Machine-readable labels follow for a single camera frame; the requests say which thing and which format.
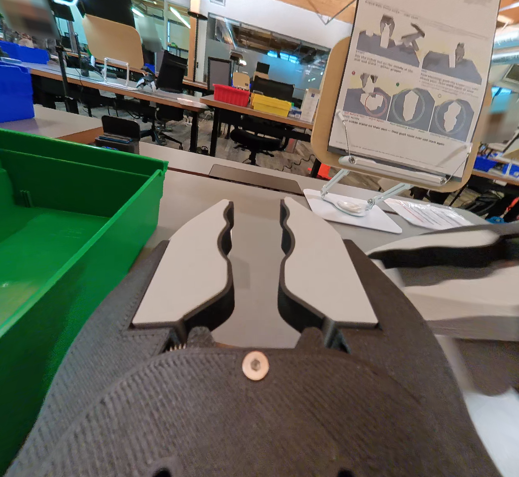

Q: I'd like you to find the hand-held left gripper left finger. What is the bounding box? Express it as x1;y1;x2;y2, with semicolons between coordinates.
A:
131;199;236;342

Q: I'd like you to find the black charger case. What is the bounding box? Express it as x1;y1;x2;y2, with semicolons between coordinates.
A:
95;115;141;156

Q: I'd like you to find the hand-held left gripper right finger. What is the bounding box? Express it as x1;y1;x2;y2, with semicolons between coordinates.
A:
278;196;380;336

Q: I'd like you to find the red plastic bin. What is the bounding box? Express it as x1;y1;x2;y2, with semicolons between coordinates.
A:
212;84;251;108

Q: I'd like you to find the dark desk cable flap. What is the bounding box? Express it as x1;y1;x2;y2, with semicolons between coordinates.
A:
209;164;307;196

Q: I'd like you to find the green plastic bin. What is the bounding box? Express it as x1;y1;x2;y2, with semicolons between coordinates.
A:
0;128;169;463

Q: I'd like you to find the black office chair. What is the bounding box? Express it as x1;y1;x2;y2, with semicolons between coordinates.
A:
138;51;189;150
229;114;313;166

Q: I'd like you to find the blue plastic bin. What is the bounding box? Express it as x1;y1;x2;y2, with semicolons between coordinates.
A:
0;61;35;123

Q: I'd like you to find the yellow plastic bin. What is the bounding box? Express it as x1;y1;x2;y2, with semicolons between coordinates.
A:
251;93;293;118

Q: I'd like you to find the wooden office table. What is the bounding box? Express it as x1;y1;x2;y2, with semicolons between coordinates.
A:
200;94;315;158
28;61;210;150

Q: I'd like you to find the paper sheet with lines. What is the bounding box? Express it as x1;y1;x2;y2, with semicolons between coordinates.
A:
383;197;476;231

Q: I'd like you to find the printed instruction sheet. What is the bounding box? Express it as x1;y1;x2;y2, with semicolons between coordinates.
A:
328;0;508;181

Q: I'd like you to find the rounded wooden board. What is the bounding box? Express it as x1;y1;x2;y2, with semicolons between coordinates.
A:
82;14;145;69

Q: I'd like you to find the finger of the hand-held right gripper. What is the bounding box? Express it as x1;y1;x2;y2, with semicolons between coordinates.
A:
367;224;519;272
399;262;519;341

